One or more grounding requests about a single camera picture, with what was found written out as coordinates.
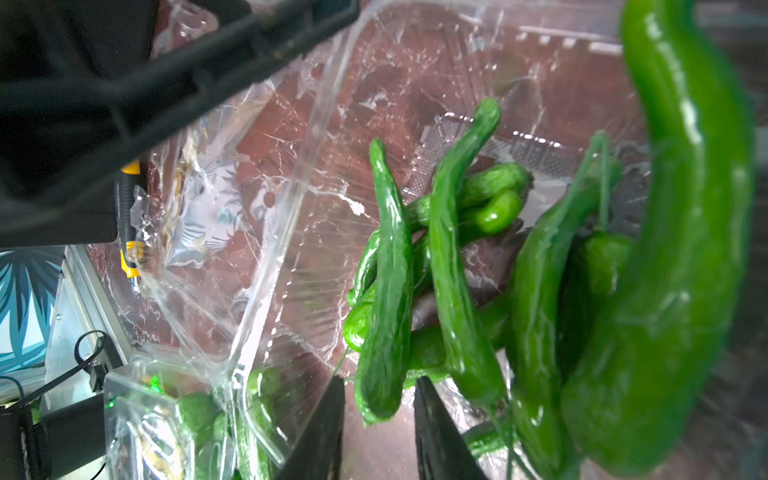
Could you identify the yellow black utility knife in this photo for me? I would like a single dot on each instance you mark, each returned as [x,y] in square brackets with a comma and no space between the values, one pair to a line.
[131,249]

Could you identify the clear clamshell container front left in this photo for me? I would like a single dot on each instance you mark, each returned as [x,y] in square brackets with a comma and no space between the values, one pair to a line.
[164,422]

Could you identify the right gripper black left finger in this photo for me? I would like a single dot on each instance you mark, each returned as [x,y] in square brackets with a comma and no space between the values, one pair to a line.
[318,452]

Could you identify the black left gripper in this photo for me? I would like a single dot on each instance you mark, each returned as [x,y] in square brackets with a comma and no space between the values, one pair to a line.
[81,97]

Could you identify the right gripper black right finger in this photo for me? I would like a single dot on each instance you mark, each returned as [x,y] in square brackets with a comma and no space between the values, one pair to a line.
[441,451]

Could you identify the clear plastic clamshell pepper container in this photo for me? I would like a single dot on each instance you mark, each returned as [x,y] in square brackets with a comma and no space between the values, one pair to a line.
[266,257]

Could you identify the small green pepper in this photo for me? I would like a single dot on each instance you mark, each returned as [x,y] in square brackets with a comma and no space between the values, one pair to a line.
[469,356]
[382,365]
[653,344]
[531,341]

